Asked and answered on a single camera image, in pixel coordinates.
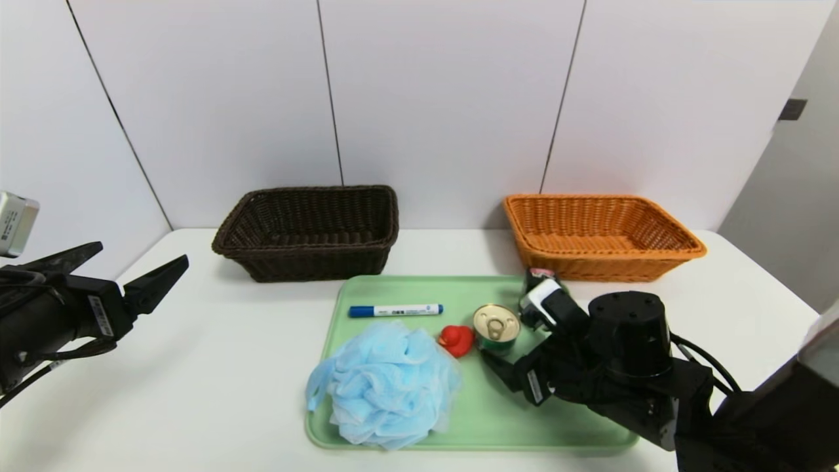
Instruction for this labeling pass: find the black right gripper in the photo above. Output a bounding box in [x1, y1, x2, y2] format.
[480, 340, 587, 407]

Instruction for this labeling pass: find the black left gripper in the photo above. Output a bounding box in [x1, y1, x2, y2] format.
[0, 241, 189, 397]

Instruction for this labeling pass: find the tin can with pull tab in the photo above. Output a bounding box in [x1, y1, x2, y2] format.
[473, 304, 522, 355]

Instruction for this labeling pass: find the red rubber duck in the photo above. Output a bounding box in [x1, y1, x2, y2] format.
[439, 325, 475, 358]

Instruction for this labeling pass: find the orange wicker basket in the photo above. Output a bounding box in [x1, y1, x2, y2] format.
[503, 194, 707, 283]

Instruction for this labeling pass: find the dark brown wicker basket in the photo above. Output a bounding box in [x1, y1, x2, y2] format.
[212, 186, 400, 284]

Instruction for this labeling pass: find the green plastic tray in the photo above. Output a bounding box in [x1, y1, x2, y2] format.
[305, 275, 640, 451]

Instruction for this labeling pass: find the blue mesh bath loofah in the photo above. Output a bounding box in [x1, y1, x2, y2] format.
[305, 321, 461, 450]

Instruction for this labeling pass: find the blue whiteboard marker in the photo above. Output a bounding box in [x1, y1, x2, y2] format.
[348, 304, 444, 319]

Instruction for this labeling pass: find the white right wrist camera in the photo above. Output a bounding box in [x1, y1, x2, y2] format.
[519, 278, 591, 335]

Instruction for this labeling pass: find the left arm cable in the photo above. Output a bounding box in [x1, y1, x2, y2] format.
[0, 338, 119, 407]

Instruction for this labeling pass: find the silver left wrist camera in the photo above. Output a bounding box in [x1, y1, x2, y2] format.
[0, 191, 40, 258]

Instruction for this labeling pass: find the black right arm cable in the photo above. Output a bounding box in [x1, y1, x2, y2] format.
[669, 333, 745, 394]

